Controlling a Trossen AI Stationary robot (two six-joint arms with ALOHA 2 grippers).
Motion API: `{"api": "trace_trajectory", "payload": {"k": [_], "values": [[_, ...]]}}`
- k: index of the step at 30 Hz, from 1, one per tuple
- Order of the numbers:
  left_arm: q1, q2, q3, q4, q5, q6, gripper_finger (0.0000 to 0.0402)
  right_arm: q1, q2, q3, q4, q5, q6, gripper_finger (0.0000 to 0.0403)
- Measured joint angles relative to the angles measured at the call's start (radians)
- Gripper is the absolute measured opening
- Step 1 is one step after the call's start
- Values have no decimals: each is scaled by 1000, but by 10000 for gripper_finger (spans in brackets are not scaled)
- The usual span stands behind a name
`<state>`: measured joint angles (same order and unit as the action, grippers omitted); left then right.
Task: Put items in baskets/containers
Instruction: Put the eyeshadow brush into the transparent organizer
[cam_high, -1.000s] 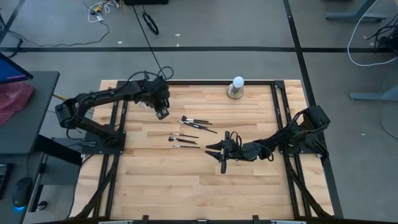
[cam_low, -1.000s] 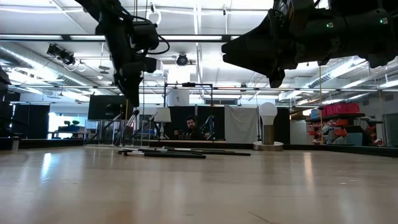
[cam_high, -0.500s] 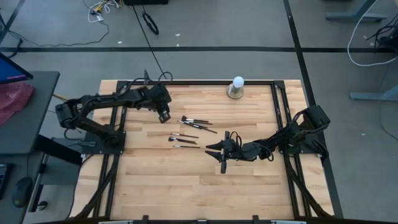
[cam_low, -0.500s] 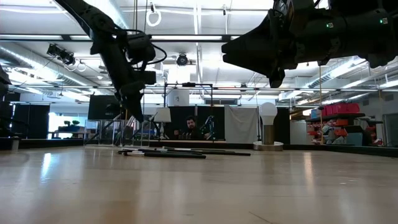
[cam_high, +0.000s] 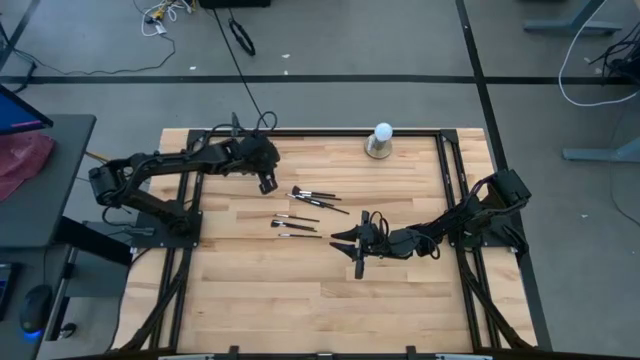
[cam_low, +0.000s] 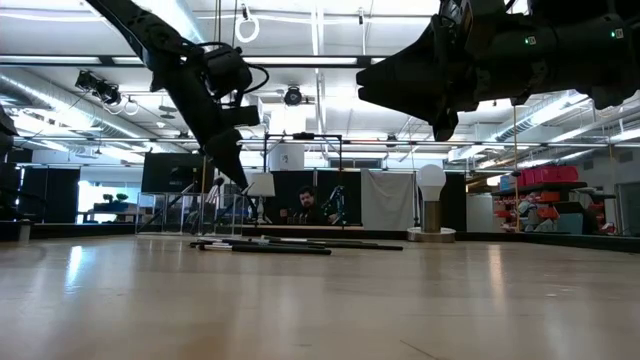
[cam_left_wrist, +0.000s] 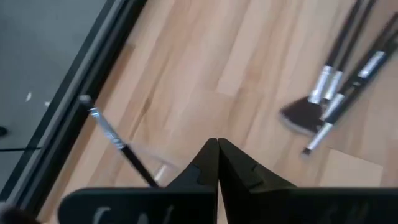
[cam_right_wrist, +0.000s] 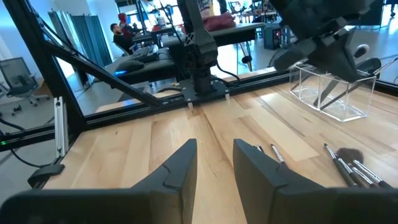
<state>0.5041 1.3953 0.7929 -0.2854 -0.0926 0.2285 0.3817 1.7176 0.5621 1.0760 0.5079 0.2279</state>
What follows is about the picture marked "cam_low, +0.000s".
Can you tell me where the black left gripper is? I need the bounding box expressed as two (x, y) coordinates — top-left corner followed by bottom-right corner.
(167, 64), (250, 189)

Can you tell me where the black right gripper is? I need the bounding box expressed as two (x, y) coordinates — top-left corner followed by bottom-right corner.
(355, 0), (531, 143)

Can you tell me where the black makeup brush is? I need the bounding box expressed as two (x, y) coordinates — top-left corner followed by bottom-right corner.
(187, 176), (226, 235)
(239, 182), (259, 224)
(137, 182), (197, 235)

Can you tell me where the fluffy powder makeup brush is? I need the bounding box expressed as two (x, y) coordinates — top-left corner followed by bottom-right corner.
(258, 234), (381, 246)

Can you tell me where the dark-handled makeup brush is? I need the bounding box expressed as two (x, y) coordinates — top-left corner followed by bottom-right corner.
(259, 238), (404, 252)

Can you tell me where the white shade lamp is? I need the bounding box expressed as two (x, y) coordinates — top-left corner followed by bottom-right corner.
(246, 172), (277, 225)

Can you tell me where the black screen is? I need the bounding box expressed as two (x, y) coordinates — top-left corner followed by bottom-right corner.
(141, 152), (216, 195)

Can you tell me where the person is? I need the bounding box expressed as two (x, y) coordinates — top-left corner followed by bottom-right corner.
(287, 185), (327, 226)

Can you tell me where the clear acrylic container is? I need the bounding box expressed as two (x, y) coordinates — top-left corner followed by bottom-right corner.
(134, 191), (251, 237)

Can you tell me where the white bulb lamp metal base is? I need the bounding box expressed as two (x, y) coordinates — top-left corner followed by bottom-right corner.
(407, 163), (457, 244)

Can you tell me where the grey hanging cloth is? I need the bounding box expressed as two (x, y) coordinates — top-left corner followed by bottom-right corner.
(360, 168), (417, 231)

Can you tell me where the dark storage shelf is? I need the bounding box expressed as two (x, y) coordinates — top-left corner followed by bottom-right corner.
(492, 164), (619, 236)

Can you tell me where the black partition panel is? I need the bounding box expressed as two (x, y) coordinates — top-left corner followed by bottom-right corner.
(19, 167), (81, 225)

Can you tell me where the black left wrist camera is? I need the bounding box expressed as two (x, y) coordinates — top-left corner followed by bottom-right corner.
(219, 103), (262, 129)

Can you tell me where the black ceiling camera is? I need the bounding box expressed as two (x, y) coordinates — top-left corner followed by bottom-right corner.
(283, 85), (304, 108)
(74, 69), (123, 107)

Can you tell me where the white hanging ring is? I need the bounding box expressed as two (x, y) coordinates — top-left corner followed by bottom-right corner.
(234, 14), (261, 45)

